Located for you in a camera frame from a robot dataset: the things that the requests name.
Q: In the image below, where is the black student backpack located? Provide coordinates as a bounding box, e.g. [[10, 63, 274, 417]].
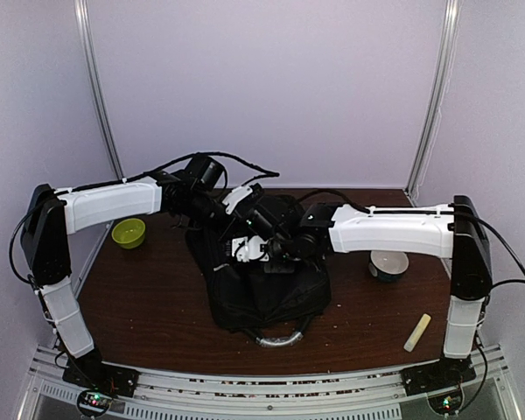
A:
[[185, 194, 333, 349]]

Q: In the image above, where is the pale yellow highlighter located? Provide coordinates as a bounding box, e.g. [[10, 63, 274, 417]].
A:
[[403, 313, 431, 353]]

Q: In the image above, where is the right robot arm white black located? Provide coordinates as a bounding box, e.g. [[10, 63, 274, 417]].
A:
[[234, 196, 520, 387]]

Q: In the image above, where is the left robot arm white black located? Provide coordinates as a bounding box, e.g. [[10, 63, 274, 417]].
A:
[[13, 152, 263, 389]]

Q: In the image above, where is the lime green bowl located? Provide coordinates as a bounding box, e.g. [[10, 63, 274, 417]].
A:
[[111, 218, 146, 249]]

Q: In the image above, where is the white blue ceramic bowl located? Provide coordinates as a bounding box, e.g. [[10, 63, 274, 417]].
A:
[[368, 250, 410, 283]]

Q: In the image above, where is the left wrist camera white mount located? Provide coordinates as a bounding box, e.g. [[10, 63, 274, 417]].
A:
[[221, 183, 263, 217]]

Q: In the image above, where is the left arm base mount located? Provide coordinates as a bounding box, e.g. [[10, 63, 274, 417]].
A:
[[62, 362, 139, 397]]

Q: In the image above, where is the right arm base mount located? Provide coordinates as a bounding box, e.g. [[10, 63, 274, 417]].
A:
[[400, 359, 476, 396]]

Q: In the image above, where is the right aluminium frame post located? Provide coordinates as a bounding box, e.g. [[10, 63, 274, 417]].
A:
[[405, 0, 462, 202]]

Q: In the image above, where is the aluminium frame post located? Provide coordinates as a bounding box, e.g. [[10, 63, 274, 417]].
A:
[[405, 0, 462, 202], [73, 0, 124, 179]]

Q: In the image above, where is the left aluminium frame post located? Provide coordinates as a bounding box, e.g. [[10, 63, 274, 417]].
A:
[[73, 0, 124, 179]]

